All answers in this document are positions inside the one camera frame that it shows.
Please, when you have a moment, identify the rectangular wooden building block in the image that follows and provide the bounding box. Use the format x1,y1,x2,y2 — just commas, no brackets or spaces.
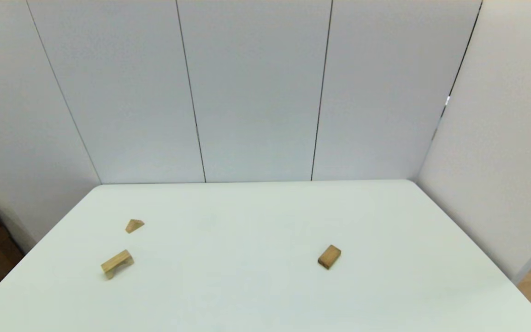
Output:
318,244,342,270

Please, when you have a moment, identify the arched wooden building block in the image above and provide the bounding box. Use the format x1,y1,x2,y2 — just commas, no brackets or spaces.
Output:
101,249,135,280

